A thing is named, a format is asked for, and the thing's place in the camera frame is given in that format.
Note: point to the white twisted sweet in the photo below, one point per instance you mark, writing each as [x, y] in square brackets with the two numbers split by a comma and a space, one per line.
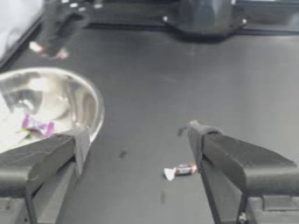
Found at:
[182, 169]
[34, 46]

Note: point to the green white sweet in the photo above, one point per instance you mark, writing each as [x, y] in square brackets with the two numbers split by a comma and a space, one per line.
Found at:
[25, 133]

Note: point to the purple sweet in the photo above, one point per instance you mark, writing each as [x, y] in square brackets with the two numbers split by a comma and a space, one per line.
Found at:
[36, 125]

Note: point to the steel bowl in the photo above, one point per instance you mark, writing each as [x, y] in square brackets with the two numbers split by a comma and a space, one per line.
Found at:
[65, 96]

